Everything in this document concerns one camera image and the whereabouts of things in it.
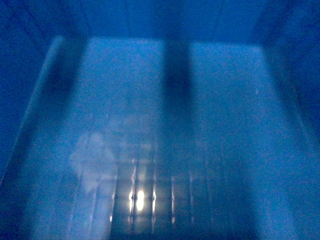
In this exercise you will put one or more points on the large blue plastic crate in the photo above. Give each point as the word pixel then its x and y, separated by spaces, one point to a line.
pixel 159 119

